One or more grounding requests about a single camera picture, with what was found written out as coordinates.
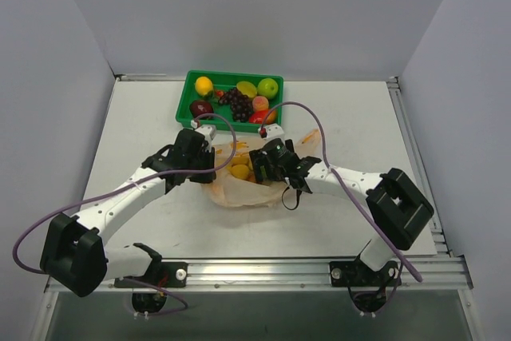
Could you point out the yellow banana piece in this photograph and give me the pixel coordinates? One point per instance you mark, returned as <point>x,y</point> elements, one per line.
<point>240,161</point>

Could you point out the yellow starfruit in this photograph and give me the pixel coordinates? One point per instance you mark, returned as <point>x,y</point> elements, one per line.
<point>247,89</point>

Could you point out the orange translucent plastic bag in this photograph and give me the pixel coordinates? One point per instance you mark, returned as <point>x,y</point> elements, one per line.
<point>229,192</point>

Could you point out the purple grape bunch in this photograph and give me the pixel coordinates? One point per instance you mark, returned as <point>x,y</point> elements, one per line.
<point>239,105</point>

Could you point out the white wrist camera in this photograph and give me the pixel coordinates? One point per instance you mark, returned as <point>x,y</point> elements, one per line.
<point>270,132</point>
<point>208,131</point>

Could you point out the aluminium front rail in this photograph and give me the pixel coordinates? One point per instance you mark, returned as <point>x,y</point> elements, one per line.
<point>440,272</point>

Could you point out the pink peach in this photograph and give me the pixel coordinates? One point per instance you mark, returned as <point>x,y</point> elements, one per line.
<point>260,103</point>

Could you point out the dark red apple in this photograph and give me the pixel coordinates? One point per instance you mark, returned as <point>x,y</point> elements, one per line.
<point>200,109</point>

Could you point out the yellow lemon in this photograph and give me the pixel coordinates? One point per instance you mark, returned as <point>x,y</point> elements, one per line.
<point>204,86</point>

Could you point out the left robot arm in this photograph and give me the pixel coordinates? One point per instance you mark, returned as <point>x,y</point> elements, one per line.
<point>74,252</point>

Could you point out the orange fruit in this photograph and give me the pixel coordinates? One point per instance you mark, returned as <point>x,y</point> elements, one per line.
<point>241,172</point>

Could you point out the red yellow mango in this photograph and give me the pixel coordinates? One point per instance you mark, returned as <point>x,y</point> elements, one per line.
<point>265,116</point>

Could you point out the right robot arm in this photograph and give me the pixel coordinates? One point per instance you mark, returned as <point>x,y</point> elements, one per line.
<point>390,202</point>

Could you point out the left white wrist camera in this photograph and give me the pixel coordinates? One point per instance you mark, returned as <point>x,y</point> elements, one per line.
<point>208,131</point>

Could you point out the green plastic tray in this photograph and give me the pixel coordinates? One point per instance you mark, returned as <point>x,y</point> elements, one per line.
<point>221,81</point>

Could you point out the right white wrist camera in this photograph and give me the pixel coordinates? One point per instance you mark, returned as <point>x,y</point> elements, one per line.
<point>270,132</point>

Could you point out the green apple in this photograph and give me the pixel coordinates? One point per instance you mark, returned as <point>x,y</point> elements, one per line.
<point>268,87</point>

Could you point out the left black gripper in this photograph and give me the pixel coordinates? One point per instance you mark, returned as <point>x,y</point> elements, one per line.
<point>204,161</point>

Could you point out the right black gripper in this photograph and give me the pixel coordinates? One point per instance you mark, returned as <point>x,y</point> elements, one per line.
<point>263,165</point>

